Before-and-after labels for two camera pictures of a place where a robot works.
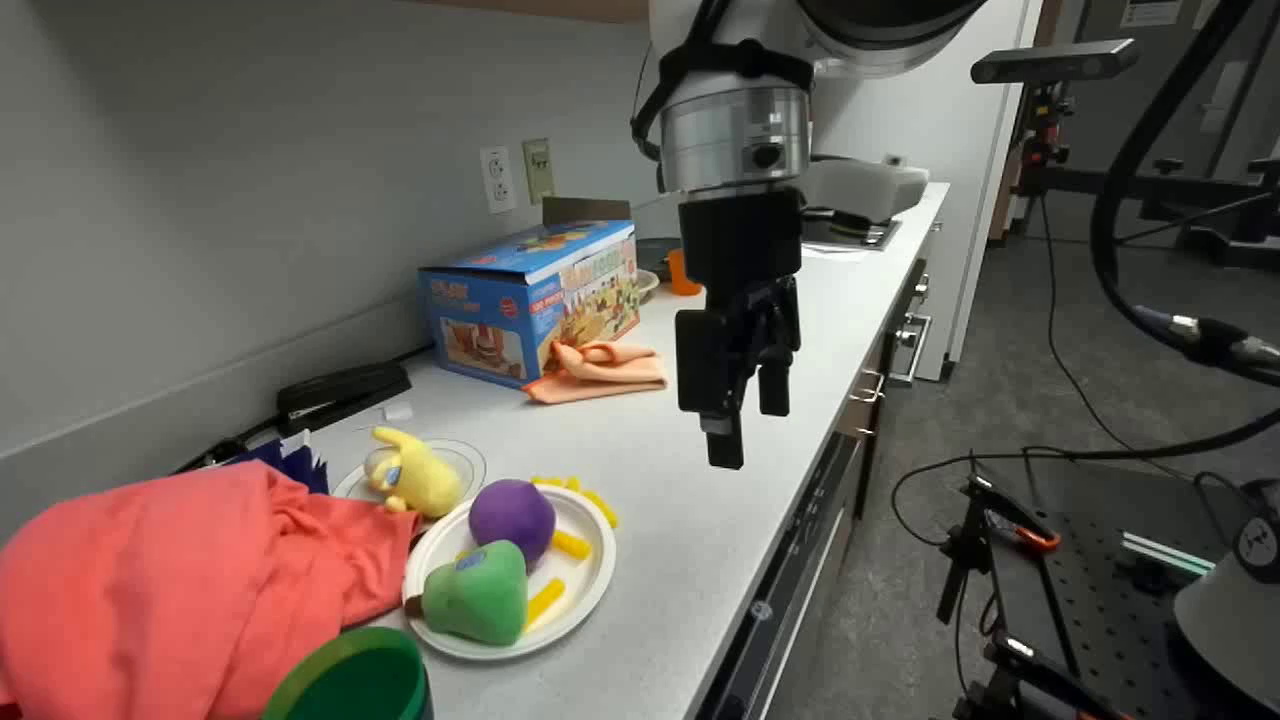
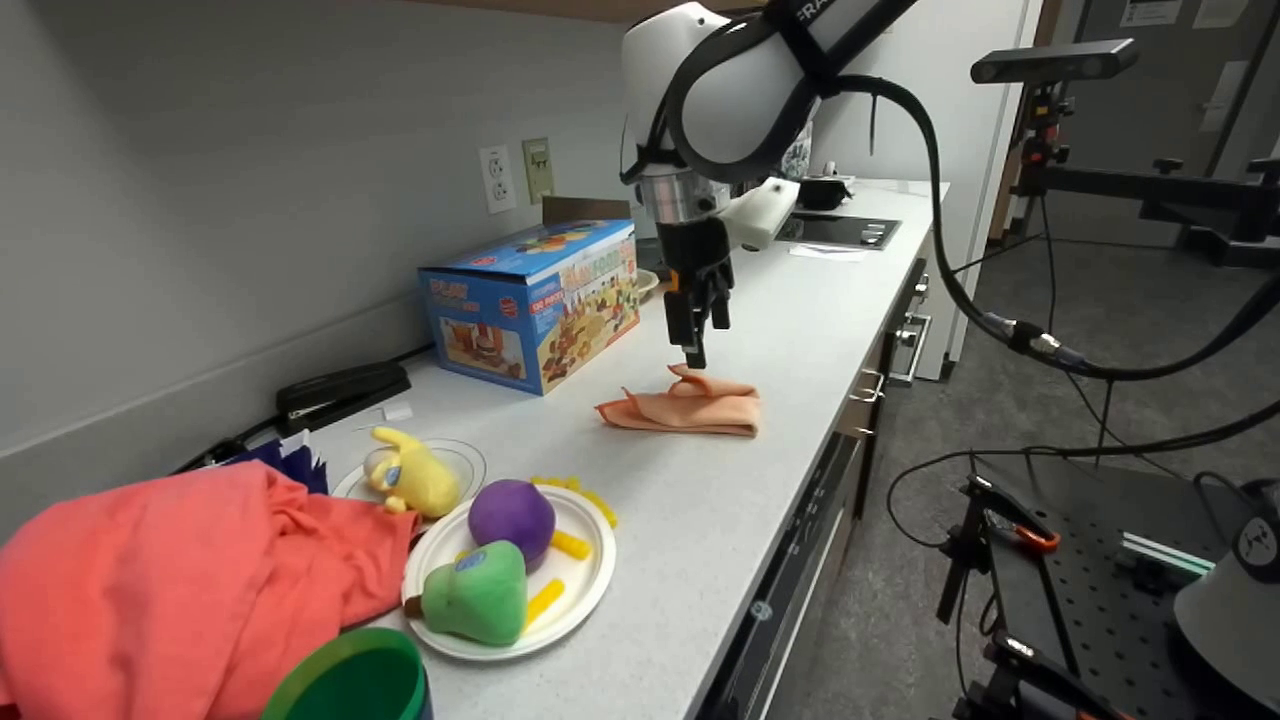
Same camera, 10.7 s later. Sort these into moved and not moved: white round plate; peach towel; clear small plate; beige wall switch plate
Moved: peach towel
Not moved: white round plate; clear small plate; beige wall switch plate
